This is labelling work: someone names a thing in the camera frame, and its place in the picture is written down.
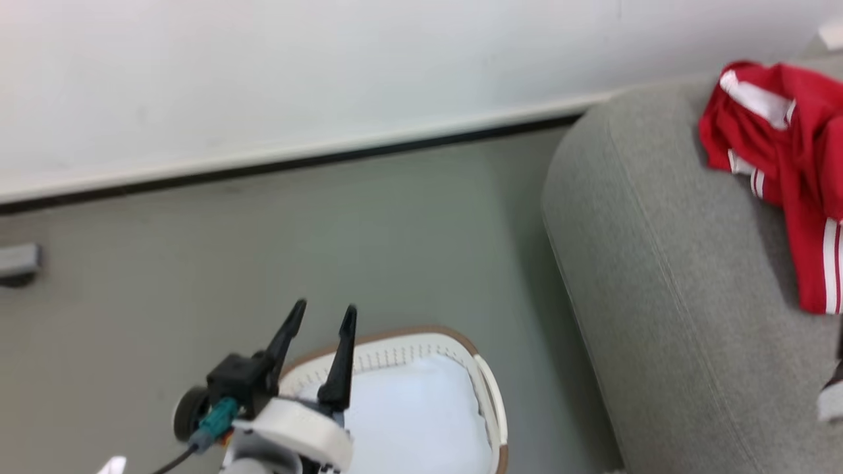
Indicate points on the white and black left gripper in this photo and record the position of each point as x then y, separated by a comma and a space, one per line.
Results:
296, 424

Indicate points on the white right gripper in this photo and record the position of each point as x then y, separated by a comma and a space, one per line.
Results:
832, 400

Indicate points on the red garment with white stripes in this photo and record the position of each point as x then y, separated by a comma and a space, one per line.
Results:
800, 164

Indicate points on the white laundry basket brown rim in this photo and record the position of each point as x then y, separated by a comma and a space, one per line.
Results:
490, 408

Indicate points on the white cloth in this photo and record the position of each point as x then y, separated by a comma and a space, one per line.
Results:
415, 421

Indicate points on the light grey fabric sofa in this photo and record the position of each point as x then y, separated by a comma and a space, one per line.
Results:
678, 296

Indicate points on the grey floor door stop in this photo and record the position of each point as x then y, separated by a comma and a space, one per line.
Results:
18, 262

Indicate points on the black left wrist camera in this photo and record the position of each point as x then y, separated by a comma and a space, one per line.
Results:
230, 385

